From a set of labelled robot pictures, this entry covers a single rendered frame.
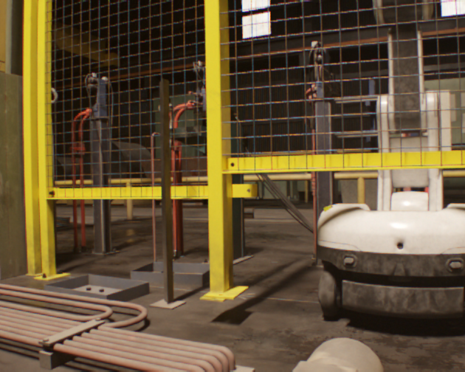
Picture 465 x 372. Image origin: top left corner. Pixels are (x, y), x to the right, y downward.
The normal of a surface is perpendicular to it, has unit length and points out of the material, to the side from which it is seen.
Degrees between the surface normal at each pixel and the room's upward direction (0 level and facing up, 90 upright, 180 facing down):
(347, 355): 9
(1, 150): 90
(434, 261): 90
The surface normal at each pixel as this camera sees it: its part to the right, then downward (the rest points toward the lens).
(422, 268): -0.26, 0.04
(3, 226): 0.90, 0.00
